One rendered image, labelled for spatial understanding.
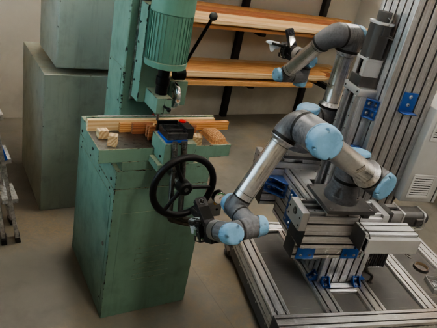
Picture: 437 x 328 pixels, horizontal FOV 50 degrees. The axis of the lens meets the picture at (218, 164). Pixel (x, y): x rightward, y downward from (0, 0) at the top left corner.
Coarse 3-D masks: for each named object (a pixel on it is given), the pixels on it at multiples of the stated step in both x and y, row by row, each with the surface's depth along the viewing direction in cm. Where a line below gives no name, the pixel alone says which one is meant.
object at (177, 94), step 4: (172, 84) 218; (176, 84) 217; (172, 88) 219; (176, 88) 216; (172, 92) 219; (176, 92) 215; (180, 92) 216; (172, 96) 219; (176, 96) 216; (180, 96) 216; (172, 100) 220; (176, 100) 216; (180, 100) 217; (172, 104) 219; (176, 104) 217
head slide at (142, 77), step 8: (144, 8) 194; (144, 16) 195; (144, 24) 195; (144, 32) 196; (144, 40) 197; (144, 48) 198; (136, 56) 206; (136, 64) 206; (144, 64) 202; (136, 72) 207; (144, 72) 204; (152, 72) 205; (136, 80) 207; (144, 80) 205; (152, 80) 207; (136, 88) 208; (144, 88) 207; (136, 96) 209; (144, 96) 209
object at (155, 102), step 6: (150, 90) 204; (150, 96) 204; (156, 96) 199; (162, 96) 200; (168, 96) 202; (150, 102) 204; (156, 102) 198; (162, 102) 199; (168, 102) 201; (150, 108) 204; (156, 108) 199; (162, 108) 200
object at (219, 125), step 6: (210, 120) 223; (216, 120) 224; (222, 120) 226; (120, 126) 200; (126, 126) 201; (198, 126) 219; (204, 126) 220; (210, 126) 222; (216, 126) 224; (222, 126) 225
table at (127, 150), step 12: (120, 132) 201; (96, 144) 186; (120, 144) 190; (132, 144) 193; (144, 144) 195; (204, 144) 206; (216, 144) 209; (228, 144) 212; (96, 156) 186; (108, 156) 186; (120, 156) 189; (132, 156) 191; (144, 156) 194; (204, 156) 209; (216, 156) 212; (156, 168) 188; (192, 168) 196
